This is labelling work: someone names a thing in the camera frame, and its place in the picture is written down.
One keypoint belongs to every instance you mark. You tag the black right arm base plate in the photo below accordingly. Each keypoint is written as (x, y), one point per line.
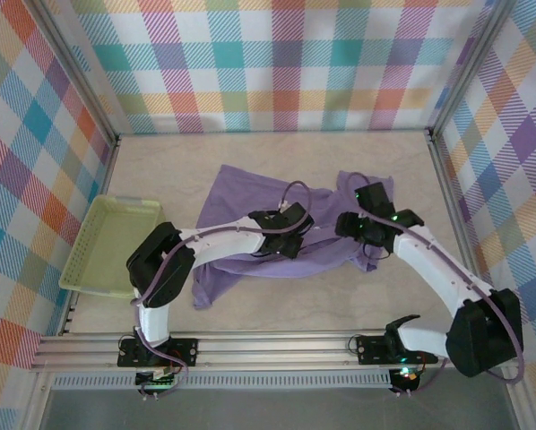
(371, 351)

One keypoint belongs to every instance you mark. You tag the aluminium frame post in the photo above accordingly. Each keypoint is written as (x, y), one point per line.
(80, 67)
(468, 67)

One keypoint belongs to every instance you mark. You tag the aluminium frame leg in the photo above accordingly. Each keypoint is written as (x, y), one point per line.
(37, 403)
(519, 403)

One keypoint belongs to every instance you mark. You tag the aluminium mounting rail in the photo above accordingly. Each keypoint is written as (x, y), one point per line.
(272, 349)

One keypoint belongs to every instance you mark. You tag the aluminium table side rail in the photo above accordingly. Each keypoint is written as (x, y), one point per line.
(451, 201)
(109, 165)

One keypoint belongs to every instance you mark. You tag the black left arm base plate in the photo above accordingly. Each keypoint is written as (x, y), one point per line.
(187, 351)

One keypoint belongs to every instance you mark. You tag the green plastic basket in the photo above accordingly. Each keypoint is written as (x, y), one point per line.
(111, 251)

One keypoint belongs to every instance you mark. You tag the purple t-shirt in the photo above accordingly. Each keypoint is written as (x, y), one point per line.
(250, 192)

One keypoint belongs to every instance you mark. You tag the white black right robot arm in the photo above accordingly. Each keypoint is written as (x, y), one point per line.
(434, 282)

